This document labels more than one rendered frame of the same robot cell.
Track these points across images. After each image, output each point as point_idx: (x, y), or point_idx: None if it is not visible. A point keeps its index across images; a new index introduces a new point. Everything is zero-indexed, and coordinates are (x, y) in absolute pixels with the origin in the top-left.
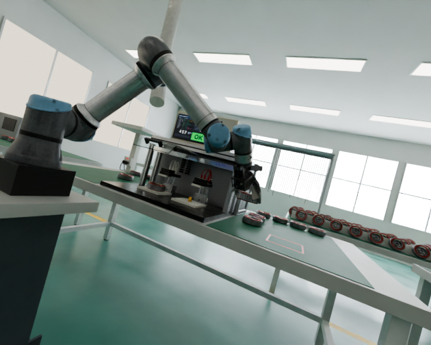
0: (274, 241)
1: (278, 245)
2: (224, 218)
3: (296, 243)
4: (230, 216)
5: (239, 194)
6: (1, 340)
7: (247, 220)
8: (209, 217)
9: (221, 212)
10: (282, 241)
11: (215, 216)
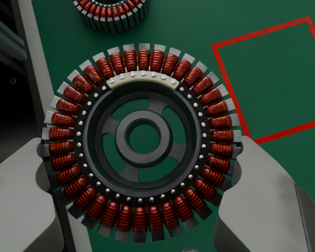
0: (263, 113)
1: (290, 141)
2: (41, 85)
3: (289, 18)
4: (29, 16)
5: (114, 228)
6: None
7: (108, 26)
8: (65, 243)
9: (12, 81)
10: (267, 67)
11: (52, 175)
